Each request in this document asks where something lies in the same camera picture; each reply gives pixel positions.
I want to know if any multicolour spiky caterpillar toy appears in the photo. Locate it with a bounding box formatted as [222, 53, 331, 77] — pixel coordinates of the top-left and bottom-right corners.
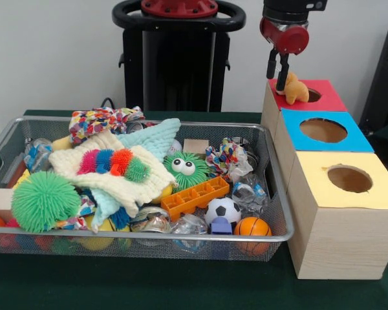
[76, 149, 151, 183]

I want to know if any brown plush toy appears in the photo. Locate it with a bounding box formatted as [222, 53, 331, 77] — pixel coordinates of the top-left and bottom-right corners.
[275, 72, 310, 105]

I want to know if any colourful polka dot cloth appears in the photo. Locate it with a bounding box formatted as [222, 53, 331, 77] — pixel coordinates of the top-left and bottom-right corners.
[205, 138, 246, 179]
[69, 107, 145, 145]

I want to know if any orange basketball toy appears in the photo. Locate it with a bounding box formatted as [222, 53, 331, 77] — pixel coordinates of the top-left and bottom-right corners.
[234, 216, 272, 254]

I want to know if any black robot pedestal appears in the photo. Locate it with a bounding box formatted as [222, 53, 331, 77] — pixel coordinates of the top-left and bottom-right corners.
[112, 0, 246, 112]

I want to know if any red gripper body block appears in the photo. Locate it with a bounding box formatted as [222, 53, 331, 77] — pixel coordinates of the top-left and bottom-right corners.
[259, 17, 310, 56]

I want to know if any wooden box with three holes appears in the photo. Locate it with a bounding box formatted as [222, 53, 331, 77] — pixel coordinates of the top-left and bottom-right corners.
[261, 79, 388, 280]

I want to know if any mint green waffle cloth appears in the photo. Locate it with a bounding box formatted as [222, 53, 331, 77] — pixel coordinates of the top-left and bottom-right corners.
[87, 118, 182, 233]

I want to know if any dark green table cloth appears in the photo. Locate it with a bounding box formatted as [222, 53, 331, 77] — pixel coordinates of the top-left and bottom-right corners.
[0, 108, 388, 310]

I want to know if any black upright panel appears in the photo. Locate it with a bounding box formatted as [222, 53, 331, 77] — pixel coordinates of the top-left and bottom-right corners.
[359, 21, 388, 152]

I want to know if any cream yellow cloth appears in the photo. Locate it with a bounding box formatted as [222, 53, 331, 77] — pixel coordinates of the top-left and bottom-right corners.
[48, 131, 177, 218]

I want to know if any orange plastic toy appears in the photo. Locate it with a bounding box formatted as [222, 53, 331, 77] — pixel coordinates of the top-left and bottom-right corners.
[160, 176, 231, 222]

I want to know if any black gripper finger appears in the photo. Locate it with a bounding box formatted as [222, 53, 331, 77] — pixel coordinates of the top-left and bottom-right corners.
[266, 48, 278, 80]
[275, 53, 291, 92]

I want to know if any small green spiky ball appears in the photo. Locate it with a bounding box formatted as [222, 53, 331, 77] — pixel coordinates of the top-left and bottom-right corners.
[163, 151, 211, 193]

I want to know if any clear mesh bin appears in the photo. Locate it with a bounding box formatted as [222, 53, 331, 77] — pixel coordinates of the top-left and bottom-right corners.
[0, 116, 296, 260]

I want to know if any black and white soccer ball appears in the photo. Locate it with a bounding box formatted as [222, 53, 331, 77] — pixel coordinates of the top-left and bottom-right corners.
[204, 197, 243, 226]

